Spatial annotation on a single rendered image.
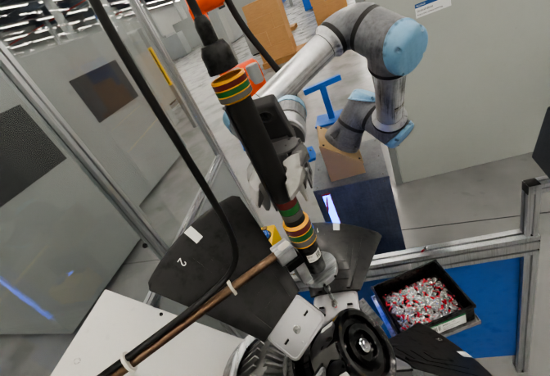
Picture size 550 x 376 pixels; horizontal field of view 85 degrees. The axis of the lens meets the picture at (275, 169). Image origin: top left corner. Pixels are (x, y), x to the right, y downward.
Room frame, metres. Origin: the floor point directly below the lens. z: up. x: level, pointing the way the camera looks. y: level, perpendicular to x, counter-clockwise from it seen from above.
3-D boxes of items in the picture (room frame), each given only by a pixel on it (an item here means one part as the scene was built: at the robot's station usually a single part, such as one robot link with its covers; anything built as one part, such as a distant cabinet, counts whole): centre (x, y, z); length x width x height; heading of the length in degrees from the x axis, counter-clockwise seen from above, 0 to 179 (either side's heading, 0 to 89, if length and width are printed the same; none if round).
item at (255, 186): (0.38, 0.03, 1.48); 0.09 x 0.03 x 0.06; 152
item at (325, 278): (0.37, 0.01, 1.35); 0.09 x 0.07 x 0.10; 107
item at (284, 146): (0.47, -0.03, 1.48); 0.12 x 0.08 x 0.09; 162
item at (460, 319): (0.50, -0.22, 0.84); 0.22 x 0.17 x 0.07; 88
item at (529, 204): (0.55, -0.61, 0.96); 0.03 x 0.03 x 0.20; 72
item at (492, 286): (0.68, -0.20, 0.45); 0.82 x 0.01 x 0.66; 72
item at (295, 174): (0.37, -0.02, 1.48); 0.09 x 0.03 x 0.06; 172
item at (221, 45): (0.37, 0.00, 1.50); 0.04 x 0.04 x 0.46
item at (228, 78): (0.37, 0.00, 1.65); 0.04 x 0.04 x 0.03
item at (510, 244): (0.68, -0.20, 0.82); 0.90 x 0.04 x 0.08; 72
